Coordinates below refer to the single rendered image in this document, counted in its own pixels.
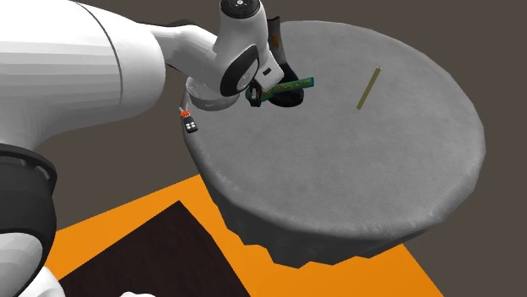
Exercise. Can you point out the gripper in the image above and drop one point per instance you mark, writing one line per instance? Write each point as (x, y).
(254, 93)

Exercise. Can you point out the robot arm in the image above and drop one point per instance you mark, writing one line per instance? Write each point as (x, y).
(74, 70)

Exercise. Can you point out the green flat tool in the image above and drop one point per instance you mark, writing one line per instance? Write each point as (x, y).
(294, 85)

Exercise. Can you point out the white bowl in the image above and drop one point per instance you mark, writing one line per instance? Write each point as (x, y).
(206, 98)

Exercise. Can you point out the black and red key fob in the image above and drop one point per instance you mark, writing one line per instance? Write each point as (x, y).
(190, 124)

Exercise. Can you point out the round grey table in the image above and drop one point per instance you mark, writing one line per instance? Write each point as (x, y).
(321, 164)

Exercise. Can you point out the olive green stick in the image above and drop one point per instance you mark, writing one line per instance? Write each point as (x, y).
(368, 88)

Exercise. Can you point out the orange rug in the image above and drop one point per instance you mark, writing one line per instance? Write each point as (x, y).
(362, 275)

